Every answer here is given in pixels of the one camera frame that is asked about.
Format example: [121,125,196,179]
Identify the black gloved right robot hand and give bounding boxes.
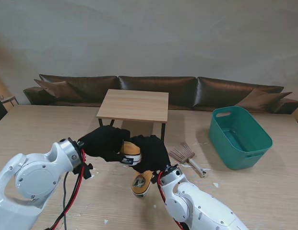
[129,135,172,173]

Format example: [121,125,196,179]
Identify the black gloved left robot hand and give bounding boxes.
[78,126,131,163]

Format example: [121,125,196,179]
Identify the yellow canvas sneaker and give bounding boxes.
[131,170,155,198]
[119,141,142,166]

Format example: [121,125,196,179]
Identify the beige hand brush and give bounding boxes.
[169,141,208,178]

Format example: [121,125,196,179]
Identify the small wooden stand black legs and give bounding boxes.
[96,89,169,146]

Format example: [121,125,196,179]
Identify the brown leather sofa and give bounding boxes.
[23,74,298,115]

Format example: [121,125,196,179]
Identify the brown cushion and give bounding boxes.
[34,79,83,101]
[237,88,293,113]

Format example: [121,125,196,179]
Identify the teal plastic basin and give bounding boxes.
[208,106,274,170]

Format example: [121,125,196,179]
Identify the small background side table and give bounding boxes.
[0,95,19,107]

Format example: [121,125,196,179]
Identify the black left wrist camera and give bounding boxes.
[82,162,94,180]

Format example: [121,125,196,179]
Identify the red black left arm cable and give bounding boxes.
[44,148,87,230]

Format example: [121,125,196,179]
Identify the grey braided cable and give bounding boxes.
[61,171,69,230]

